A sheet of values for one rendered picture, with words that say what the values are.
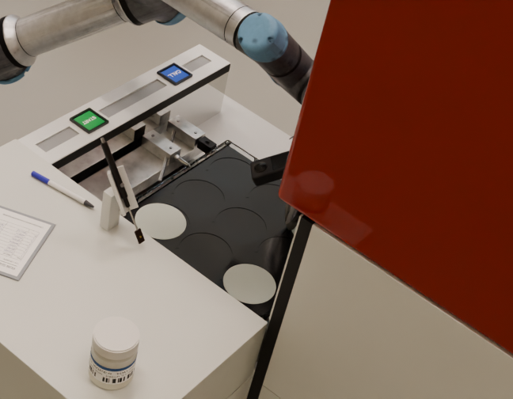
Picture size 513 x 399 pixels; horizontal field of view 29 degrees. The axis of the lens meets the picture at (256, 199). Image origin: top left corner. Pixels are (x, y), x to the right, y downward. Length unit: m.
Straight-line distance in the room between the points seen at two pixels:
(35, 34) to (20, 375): 0.81
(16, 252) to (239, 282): 0.41
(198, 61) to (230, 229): 0.48
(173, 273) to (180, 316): 0.10
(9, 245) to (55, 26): 0.56
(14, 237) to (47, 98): 1.93
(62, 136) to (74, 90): 1.72
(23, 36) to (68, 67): 1.66
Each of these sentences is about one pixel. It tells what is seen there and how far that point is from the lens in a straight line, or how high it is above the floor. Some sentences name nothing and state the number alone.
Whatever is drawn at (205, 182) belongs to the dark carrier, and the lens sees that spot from 2.01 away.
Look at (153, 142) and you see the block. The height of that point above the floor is 0.91.
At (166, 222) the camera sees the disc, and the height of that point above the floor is 0.90.
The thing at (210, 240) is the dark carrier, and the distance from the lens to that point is 1.89.
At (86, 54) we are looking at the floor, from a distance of 3.90.
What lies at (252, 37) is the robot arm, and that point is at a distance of 1.67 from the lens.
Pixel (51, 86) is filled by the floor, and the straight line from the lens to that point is 3.71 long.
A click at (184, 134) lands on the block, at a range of 2.12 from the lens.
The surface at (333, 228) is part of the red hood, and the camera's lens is 1.48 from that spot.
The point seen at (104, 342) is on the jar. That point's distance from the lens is 1.49.
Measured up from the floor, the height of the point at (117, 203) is 1.02.
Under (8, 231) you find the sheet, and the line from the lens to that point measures 1.77.
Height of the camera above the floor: 2.22
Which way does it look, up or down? 41 degrees down
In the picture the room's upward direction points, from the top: 14 degrees clockwise
